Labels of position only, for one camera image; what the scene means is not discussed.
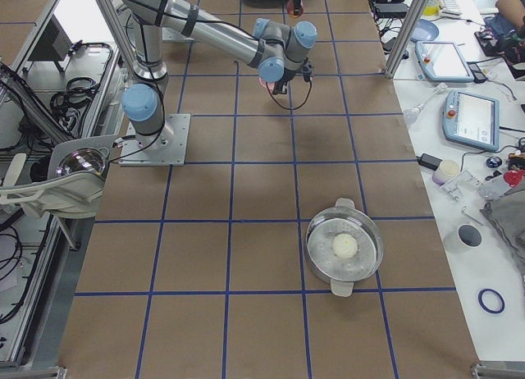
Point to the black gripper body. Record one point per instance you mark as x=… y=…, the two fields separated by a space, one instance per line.
x=285 y=79

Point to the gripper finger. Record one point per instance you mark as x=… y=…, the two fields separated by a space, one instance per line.
x=279 y=88

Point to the pink bowl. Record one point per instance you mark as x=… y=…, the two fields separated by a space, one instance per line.
x=267 y=85

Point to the red apple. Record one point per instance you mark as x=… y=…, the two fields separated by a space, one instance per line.
x=295 y=8

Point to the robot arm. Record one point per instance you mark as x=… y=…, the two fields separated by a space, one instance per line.
x=278 y=52

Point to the blue plate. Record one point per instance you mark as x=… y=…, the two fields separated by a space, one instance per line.
x=424 y=31

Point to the teach pendant far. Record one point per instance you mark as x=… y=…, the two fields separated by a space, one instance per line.
x=442 y=62

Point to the teach pendant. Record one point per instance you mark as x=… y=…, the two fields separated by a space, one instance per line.
x=472 y=120
x=442 y=62

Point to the black power adapter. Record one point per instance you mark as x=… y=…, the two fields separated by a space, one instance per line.
x=429 y=162

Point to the steel steamer pot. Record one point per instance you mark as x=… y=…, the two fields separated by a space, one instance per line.
x=341 y=274

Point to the white steamed bun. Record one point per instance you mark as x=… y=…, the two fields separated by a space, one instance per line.
x=344 y=246

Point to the teach pendant near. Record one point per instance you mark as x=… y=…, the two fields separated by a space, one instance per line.
x=472 y=120

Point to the glass pot lid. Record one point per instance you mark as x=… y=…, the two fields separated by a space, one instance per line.
x=82 y=159

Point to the white office chair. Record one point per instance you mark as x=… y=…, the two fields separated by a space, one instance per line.
x=75 y=196

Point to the white paper cup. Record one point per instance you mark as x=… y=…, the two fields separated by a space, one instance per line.
x=463 y=238

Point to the aluminium frame post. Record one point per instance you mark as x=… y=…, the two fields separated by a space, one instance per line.
x=414 y=13

